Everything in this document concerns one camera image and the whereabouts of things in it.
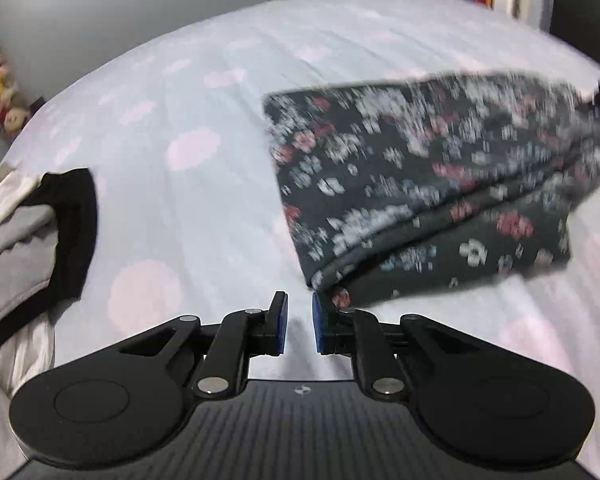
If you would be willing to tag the polka dot bed sheet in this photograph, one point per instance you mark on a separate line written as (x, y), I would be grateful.
(173, 132)

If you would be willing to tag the black and grey garment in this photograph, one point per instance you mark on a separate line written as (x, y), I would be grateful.
(72, 196)

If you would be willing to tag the dark floral jeans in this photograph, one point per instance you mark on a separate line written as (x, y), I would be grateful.
(391, 189)

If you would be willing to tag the wall socket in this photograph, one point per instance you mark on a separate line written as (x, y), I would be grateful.
(37, 104)

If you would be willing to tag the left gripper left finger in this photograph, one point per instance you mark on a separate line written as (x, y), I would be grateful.
(229, 346)

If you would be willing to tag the white cream garment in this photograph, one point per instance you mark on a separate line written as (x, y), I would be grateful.
(28, 240)

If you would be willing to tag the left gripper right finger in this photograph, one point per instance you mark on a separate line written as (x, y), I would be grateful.
(359, 336)

